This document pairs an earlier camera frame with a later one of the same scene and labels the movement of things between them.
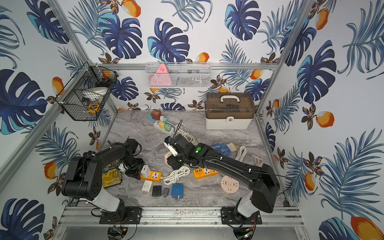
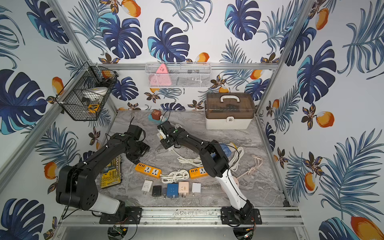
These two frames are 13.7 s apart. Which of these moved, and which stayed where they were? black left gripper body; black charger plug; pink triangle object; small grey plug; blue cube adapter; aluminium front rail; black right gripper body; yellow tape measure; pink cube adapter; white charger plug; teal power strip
Moved: black left gripper body; blue cube adapter; black right gripper body; pink cube adapter
Stayed: yellow tape measure; pink triangle object; aluminium front rail; black charger plug; small grey plug; teal power strip; white charger plug
